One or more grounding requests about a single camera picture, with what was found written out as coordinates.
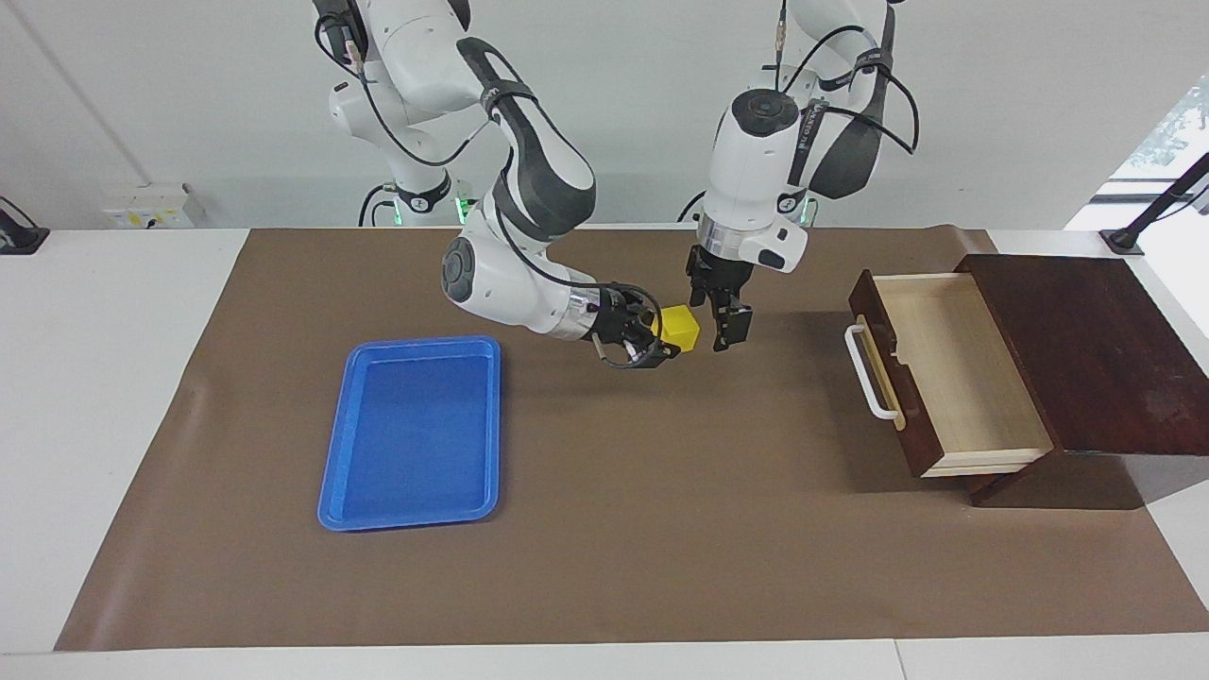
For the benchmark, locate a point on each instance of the black stand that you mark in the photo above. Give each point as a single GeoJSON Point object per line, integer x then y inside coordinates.
{"type": "Point", "coordinates": [1154, 210]}
{"type": "Point", "coordinates": [17, 234]}

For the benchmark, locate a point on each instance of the dark brown wooden cabinet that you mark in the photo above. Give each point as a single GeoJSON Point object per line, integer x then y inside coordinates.
{"type": "Point", "coordinates": [1086, 354]}

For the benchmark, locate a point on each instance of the white wall socket box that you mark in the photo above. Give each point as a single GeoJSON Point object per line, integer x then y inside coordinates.
{"type": "Point", "coordinates": [151, 208]}

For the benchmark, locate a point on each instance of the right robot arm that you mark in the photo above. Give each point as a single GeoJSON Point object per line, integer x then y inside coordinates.
{"type": "Point", "coordinates": [534, 170]}

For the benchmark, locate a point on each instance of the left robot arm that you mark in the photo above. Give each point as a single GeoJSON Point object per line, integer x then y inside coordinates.
{"type": "Point", "coordinates": [746, 170]}

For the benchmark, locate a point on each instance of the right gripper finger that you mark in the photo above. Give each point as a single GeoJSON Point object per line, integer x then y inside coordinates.
{"type": "Point", "coordinates": [658, 355]}
{"type": "Point", "coordinates": [651, 304]}

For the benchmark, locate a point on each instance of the yellow cube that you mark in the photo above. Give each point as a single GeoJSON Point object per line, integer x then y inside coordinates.
{"type": "Point", "coordinates": [680, 328]}

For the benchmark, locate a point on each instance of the blue plastic tray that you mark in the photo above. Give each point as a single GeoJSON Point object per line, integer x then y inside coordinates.
{"type": "Point", "coordinates": [416, 433]}

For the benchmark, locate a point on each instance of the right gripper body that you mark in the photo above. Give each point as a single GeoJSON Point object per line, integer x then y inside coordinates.
{"type": "Point", "coordinates": [619, 316]}

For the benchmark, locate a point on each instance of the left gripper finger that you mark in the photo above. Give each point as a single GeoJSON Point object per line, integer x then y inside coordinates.
{"type": "Point", "coordinates": [732, 323]}
{"type": "Point", "coordinates": [697, 291]}

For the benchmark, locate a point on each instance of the light wooden drawer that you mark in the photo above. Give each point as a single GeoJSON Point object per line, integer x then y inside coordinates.
{"type": "Point", "coordinates": [954, 373]}

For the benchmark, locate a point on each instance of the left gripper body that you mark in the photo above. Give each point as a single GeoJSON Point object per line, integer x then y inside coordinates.
{"type": "Point", "coordinates": [723, 269]}

